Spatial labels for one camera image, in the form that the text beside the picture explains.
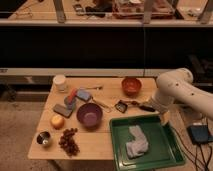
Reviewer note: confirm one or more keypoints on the bunch of dark grapes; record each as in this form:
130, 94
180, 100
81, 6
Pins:
67, 142

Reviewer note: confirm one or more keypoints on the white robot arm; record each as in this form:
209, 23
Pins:
177, 85

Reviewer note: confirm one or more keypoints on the wooden table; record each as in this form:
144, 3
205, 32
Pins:
94, 144

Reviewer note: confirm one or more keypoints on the metal fork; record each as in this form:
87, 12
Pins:
95, 88

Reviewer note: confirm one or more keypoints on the blue foot pedal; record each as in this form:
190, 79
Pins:
199, 134

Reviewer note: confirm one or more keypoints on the green plastic tray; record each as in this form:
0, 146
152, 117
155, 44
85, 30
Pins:
164, 150

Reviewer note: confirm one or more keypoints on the red bowl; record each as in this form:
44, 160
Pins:
131, 86

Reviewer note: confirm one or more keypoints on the small metal cup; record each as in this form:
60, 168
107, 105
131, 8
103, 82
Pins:
44, 139

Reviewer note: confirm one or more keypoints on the blue sponge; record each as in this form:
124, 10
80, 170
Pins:
83, 95

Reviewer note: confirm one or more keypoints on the yellow orange apple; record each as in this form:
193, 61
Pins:
57, 121

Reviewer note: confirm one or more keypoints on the purple bowl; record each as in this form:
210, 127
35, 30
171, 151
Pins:
89, 115

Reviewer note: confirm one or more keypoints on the white cup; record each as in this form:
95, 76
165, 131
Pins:
60, 83

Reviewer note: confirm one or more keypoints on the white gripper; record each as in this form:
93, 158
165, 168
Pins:
161, 104

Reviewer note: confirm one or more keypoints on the grey sponge block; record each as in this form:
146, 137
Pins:
62, 110

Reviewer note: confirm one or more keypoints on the white crumpled cloth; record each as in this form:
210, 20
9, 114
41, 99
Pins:
139, 145

